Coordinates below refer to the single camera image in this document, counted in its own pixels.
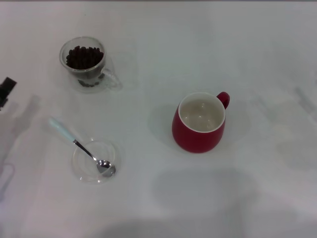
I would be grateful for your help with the clear glass saucer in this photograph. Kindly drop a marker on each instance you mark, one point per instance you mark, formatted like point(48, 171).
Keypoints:
point(86, 171)

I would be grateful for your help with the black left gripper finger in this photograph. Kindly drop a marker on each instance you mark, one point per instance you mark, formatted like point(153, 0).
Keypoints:
point(6, 88)

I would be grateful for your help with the dark coffee bean pile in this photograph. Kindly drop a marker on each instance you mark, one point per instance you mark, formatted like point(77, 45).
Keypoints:
point(84, 58)

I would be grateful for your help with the clear double-wall glass cup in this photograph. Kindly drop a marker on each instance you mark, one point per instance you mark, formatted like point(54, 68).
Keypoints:
point(109, 74)

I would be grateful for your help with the red mug with white inside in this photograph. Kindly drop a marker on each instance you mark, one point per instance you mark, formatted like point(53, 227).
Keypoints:
point(193, 138)

